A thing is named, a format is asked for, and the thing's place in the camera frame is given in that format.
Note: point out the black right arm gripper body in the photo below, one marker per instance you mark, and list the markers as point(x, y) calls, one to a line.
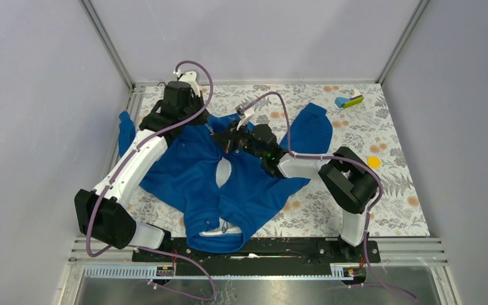
point(243, 141)

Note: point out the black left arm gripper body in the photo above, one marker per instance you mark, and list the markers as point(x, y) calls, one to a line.
point(194, 101)

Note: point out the blue zip jacket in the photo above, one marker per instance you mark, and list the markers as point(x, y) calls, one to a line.
point(224, 198)

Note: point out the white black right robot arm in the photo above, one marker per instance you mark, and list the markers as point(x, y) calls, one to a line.
point(351, 183)

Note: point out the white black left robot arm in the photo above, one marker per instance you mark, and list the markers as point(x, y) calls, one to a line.
point(101, 211)

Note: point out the blue yellow toy block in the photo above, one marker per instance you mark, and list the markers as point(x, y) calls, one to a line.
point(344, 103)

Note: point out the yellow round disc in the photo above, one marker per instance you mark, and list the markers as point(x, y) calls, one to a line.
point(374, 162)

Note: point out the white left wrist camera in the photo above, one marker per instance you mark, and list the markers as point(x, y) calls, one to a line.
point(191, 77)

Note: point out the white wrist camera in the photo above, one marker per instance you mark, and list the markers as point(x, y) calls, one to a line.
point(245, 114)
point(191, 77)

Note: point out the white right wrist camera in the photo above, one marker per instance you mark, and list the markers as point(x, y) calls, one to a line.
point(245, 114)

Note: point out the aluminium left frame post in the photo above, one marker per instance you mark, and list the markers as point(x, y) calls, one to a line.
point(107, 43)

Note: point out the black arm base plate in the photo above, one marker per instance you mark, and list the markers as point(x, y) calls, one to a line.
point(266, 256)

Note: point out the slotted aluminium cable rail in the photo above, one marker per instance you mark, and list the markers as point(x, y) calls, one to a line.
point(147, 272)

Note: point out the aluminium frame corner post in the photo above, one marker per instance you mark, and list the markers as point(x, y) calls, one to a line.
point(402, 40)

